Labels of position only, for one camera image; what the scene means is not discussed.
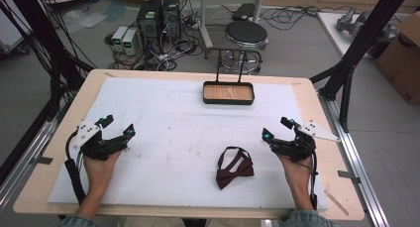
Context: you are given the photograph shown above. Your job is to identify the black computer tower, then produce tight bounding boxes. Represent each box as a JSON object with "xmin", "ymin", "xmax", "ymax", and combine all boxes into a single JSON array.
[
  {"xmin": 160, "ymin": 0, "xmax": 182, "ymax": 43},
  {"xmin": 136, "ymin": 0, "xmax": 163, "ymax": 55}
]

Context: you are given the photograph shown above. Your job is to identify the black tray stand wooden base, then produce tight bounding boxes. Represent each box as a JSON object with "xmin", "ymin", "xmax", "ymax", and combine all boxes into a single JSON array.
[{"xmin": 201, "ymin": 48, "xmax": 256, "ymax": 106}]

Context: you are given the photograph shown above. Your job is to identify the black round stool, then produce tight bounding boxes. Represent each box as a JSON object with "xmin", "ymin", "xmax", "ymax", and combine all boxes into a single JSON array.
[{"xmin": 220, "ymin": 20, "xmax": 269, "ymax": 75}]

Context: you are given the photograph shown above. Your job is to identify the person's left hand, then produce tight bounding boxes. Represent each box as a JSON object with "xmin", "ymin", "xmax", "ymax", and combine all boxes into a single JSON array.
[{"xmin": 82, "ymin": 150, "xmax": 123, "ymax": 192}]

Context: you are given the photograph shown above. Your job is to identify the aluminium rail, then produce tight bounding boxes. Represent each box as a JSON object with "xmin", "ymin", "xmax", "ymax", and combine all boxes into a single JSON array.
[
  {"xmin": 318, "ymin": 91, "xmax": 391, "ymax": 227},
  {"xmin": 0, "ymin": 119, "xmax": 58, "ymax": 210}
]

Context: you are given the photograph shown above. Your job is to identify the white table leg stand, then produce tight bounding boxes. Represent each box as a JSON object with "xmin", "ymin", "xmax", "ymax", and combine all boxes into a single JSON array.
[{"xmin": 197, "ymin": 0, "xmax": 215, "ymax": 60}]

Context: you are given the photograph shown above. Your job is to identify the dark red bow tie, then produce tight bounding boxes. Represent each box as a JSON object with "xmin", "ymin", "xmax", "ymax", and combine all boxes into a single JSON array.
[{"xmin": 215, "ymin": 146, "xmax": 256, "ymax": 191}]

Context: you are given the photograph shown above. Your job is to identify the brown cardboard box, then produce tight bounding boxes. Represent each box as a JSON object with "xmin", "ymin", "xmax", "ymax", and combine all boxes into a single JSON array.
[{"xmin": 373, "ymin": 11, "xmax": 420, "ymax": 106}]

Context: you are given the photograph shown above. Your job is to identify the black sleeved gripper cable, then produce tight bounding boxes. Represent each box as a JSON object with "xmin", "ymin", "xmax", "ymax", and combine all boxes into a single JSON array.
[{"xmin": 63, "ymin": 130, "xmax": 87, "ymax": 205}]

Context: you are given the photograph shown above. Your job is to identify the thin wooden stick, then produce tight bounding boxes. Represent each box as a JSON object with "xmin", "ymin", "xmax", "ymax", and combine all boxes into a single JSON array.
[{"xmin": 323, "ymin": 189, "xmax": 350, "ymax": 217}]

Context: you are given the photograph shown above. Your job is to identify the blue denim sleeve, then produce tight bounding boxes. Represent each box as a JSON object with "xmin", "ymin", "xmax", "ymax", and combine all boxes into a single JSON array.
[
  {"xmin": 53, "ymin": 214, "xmax": 100, "ymax": 227},
  {"xmin": 276, "ymin": 208, "xmax": 341, "ymax": 227}
]

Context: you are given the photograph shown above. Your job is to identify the grey tape strip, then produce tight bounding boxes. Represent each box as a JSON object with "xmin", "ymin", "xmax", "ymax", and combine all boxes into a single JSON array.
[
  {"xmin": 30, "ymin": 155, "xmax": 54, "ymax": 166},
  {"xmin": 337, "ymin": 170, "xmax": 362, "ymax": 184}
]

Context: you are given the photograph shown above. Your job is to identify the black metal frame strut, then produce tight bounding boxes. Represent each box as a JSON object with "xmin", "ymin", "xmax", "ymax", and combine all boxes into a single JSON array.
[
  {"xmin": 309, "ymin": 0, "xmax": 414, "ymax": 134},
  {"xmin": 0, "ymin": 0, "xmax": 97, "ymax": 122}
]

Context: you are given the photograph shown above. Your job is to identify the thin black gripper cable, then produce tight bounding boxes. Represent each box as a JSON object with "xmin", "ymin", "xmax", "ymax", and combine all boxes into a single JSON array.
[{"xmin": 307, "ymin": 153, "xmax": 320, "ymax": 211}]

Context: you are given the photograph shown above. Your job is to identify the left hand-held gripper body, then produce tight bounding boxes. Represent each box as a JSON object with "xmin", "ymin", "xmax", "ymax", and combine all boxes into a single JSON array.
[{"xmin": 71, "ymin": 120, "xmax": 131, "ymax": 162}]

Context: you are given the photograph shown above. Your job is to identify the white foam mat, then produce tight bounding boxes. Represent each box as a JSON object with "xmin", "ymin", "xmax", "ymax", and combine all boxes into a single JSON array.
[{"xmin": 47, "ymin": 75, "xmax": 330, "ymax": 211}]

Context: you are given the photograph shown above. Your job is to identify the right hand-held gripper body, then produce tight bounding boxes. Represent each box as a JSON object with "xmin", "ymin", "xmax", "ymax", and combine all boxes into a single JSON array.
[{"xmin": 270, "ymin": 119, "xmax": 342, "ymax": 164}]

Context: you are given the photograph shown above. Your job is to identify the black flat box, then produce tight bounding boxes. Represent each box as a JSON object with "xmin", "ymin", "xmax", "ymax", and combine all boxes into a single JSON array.
[{"xmin": 231, "ymin": 2, "xmax": 258, "ymax": 22}]

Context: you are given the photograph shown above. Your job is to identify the person's right hand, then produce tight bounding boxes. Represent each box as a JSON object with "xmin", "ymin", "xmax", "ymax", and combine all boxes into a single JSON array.
[{"xmin": 276, "ymin": 154, "xmax": 314, "ymax": 190}]

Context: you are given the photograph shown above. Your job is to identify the white bench power supply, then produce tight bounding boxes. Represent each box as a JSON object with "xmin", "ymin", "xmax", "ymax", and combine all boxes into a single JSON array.
[
  {"xmin": 121, "ymin": 29, "xmax": 139, "ymax": 57},
  {"xmin": 111, "ymin": 25, "xmax": 129, "ymax": 54}
]

